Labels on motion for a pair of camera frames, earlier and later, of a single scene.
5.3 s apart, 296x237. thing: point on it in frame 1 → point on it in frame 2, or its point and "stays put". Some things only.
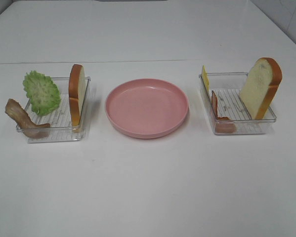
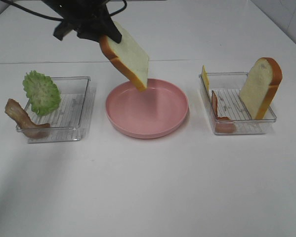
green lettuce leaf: x=43 y=94 stays put
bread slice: x=77 y=93 → x=129 y=56
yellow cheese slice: x=205 y=78 stays put
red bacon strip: x=222 y=125 stays put
